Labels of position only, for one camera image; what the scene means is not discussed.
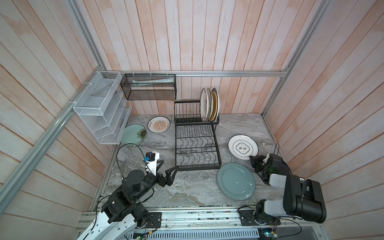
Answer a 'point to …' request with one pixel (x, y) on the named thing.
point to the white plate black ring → (243, 146)
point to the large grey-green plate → (236, 180)
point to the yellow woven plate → (214, 106)
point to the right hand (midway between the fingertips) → (249, 154)
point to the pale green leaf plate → (133, 134)
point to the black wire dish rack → (196, 142)
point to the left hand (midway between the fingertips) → (170, 167)
